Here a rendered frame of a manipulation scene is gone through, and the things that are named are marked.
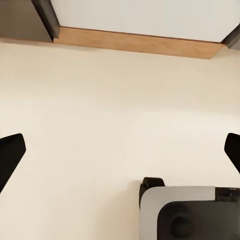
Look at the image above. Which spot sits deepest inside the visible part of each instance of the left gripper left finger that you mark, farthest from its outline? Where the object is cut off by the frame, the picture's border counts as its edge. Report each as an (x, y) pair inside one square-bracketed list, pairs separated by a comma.
[(12, 150)]

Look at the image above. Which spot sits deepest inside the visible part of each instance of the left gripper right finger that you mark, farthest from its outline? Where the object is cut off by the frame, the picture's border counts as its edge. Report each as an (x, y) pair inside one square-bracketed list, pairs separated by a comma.
[(232, 149)]

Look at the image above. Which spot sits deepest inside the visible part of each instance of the fridge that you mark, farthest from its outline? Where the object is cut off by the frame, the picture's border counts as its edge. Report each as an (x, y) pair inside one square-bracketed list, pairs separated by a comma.
[(201, 20)]

